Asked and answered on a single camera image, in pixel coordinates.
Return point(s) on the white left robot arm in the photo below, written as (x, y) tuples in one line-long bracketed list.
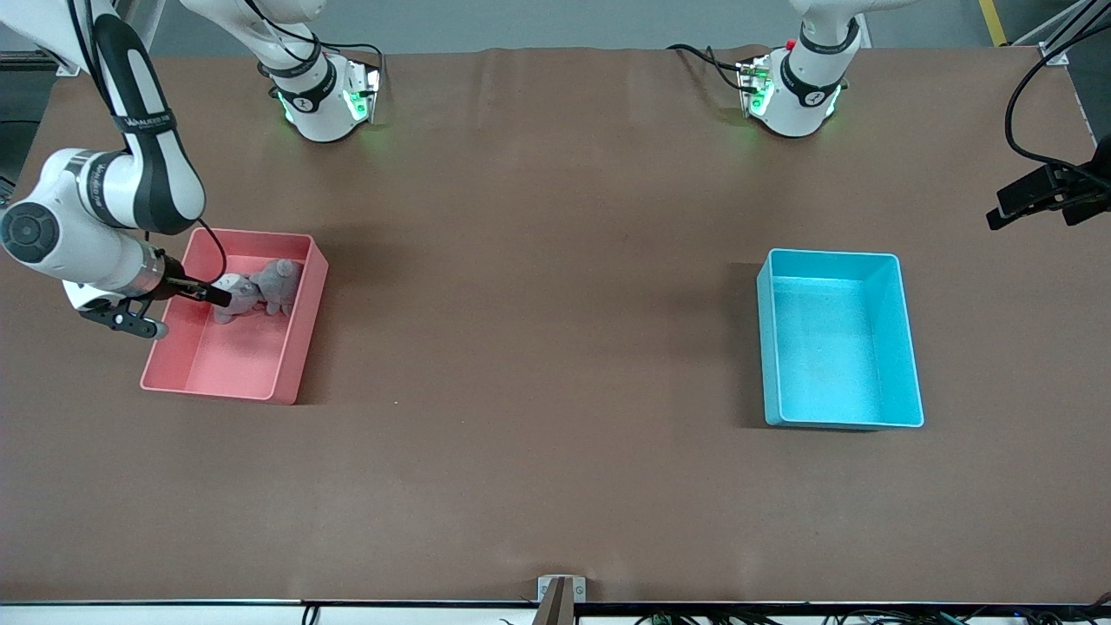
[(803, 104)]

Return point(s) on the grey metal mounting bracket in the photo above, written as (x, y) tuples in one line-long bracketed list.
[(545, 590)]

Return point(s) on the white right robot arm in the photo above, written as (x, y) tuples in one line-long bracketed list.
[(87, 252)]

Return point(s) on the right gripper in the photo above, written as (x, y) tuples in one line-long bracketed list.
[(176, 277)]

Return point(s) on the pink plastic box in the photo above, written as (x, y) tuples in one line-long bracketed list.
[(234, 365)]

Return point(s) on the aluminium frame profile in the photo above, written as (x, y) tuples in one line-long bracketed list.
[(1057, 54), (35, 59)]

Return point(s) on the grey plush toy white face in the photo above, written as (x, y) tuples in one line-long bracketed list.
[(241, 299)]

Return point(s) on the blue plastic box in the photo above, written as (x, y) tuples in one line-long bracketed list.
[(825, 365)]

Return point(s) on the plain grey plush toy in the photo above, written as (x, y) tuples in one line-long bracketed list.
[(279, 282)]

